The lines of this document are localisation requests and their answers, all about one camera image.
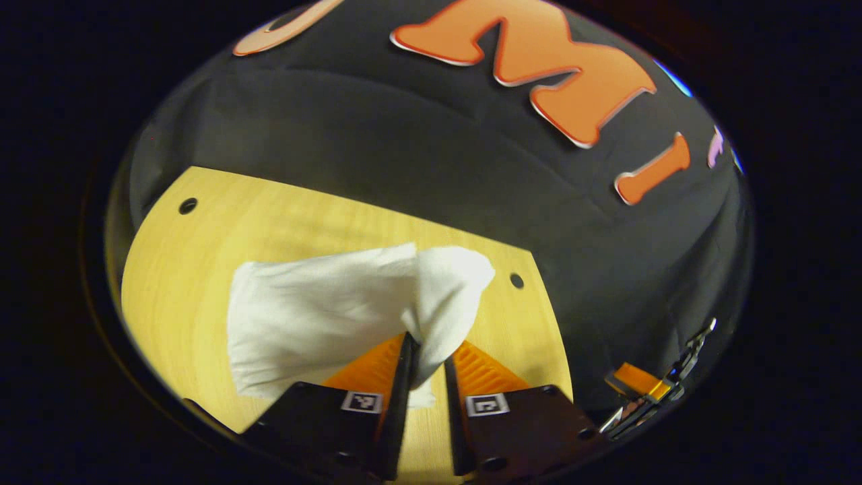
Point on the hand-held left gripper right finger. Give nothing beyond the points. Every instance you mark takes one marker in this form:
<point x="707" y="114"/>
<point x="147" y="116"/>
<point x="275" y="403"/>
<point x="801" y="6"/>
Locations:
<point x="454" y="417"/>

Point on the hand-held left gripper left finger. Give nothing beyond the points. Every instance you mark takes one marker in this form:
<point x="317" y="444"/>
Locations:
<point x="402" y="404"/>

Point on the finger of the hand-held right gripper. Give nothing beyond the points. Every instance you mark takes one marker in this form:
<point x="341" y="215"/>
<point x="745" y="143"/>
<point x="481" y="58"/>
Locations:
<point x="640" y="380"/>

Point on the white jeans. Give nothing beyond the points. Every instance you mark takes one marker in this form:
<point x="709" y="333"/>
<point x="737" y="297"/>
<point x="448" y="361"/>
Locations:
<point x="316" y="310"/>

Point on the black backdrop cloth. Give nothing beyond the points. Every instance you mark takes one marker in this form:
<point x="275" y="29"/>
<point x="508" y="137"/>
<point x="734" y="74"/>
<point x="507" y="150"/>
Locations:
<point x="404" y="135"/>

